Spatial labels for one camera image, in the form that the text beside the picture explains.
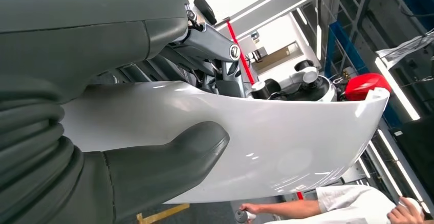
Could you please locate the blue steel shelf rack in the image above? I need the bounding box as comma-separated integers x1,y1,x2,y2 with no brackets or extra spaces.
323,0,434,130

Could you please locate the black hand controller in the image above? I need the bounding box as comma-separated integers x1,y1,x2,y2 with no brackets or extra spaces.
234,209,257,224

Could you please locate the person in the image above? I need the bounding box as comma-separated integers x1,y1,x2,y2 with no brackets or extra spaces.
264,184,434,224

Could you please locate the yellow floor tape square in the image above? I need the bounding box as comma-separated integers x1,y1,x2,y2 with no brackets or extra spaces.
136,204,190,224

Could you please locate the red dome cover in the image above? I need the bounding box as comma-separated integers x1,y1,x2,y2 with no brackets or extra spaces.
345,73,392,102

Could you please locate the white and black robot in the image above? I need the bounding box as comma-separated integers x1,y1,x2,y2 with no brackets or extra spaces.
250,59,339,103

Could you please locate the red barrier belt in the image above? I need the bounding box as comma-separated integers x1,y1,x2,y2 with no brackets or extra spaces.
226,20,305,201

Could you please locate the black barrier post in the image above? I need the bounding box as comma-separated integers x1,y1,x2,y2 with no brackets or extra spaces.
193,0,218,26

